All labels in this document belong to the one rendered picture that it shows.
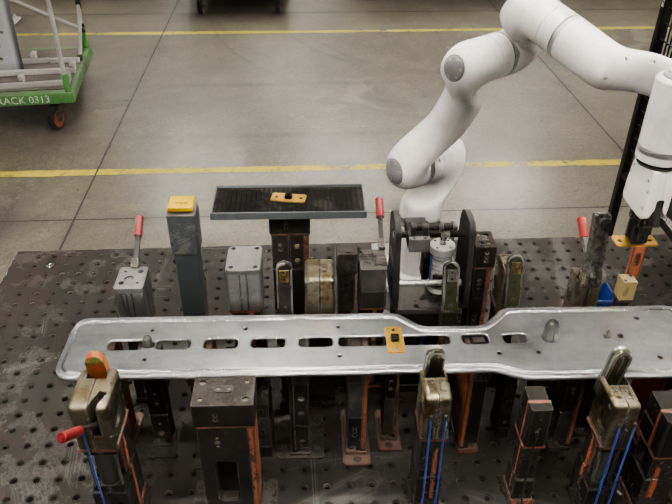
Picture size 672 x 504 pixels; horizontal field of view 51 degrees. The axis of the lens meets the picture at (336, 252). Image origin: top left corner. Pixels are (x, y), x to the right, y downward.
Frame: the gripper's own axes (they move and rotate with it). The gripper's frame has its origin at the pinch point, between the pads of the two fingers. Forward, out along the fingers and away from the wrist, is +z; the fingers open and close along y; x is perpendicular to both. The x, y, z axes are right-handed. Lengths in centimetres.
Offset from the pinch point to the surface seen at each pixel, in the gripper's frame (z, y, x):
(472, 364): 27.3, 8.0, -31.3
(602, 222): 6.0, -12.8, -1.2
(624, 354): 15.9, 18.2, -5.8
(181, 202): 11, -33, -95
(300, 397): 38, 5, -67
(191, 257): 26, -31, -94
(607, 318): 27.3, -5.9, 2.2
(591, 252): 14.6, -13.8, -1.5
